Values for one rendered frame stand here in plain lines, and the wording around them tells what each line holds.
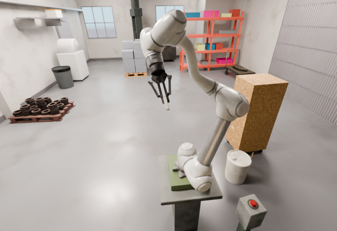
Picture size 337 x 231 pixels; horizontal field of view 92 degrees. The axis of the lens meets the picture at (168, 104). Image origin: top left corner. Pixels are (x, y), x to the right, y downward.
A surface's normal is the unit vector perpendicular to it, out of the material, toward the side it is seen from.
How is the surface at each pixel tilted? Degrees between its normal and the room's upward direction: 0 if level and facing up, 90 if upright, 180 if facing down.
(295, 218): 0
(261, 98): 90
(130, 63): 90
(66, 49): 80
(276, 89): 90
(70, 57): 90
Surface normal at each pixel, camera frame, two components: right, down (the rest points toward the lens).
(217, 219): -0.02, -0.88
